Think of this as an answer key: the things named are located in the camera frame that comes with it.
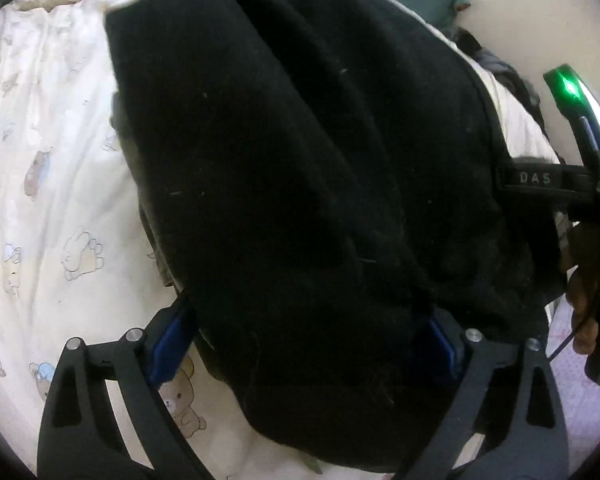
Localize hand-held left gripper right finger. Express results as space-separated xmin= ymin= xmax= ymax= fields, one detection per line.
xmin=395 ymin=310 xmax=568 ymax=480

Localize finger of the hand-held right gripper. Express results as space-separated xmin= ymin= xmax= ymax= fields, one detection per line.
xmin=495 ymin=158 xmax=600 ymax=193

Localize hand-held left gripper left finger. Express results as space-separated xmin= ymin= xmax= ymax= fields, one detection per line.
xmin=36 ymin=306 xmax=208 ymax=480

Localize black pants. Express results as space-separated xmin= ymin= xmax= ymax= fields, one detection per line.
xmin=104 ymin=0 xmax=566 ymax=473

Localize person's right hand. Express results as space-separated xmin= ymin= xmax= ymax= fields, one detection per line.
xmin=559 ymin=221 xmax=600 ymax=355

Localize white printed blanket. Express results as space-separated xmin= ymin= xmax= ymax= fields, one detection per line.
xmin=0 ymin=0 xmax=566 ymax=480

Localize camouflage cloth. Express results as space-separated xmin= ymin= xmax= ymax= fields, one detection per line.
xmin=109 ymin=91 xmax=326 ymax=476

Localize black cable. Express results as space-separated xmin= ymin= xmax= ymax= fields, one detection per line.
xmin=545 ymin=280 xmax=600 ymax=361

